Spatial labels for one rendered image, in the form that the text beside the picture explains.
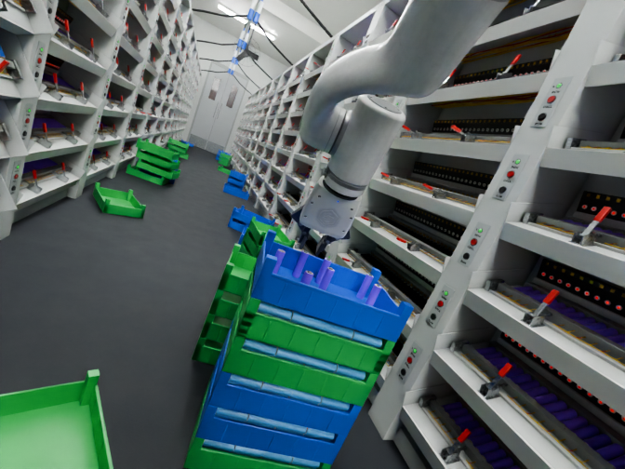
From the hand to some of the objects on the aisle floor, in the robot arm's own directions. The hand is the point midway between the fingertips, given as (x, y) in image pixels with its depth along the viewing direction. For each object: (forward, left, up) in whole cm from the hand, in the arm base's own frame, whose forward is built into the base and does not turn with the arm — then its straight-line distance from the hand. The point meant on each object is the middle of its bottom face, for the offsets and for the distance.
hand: (312, 242), depth 67 cm
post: (+53, +3, -51) cm, 74 cm away
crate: (-35, -22, -48) cm, 64 cm away
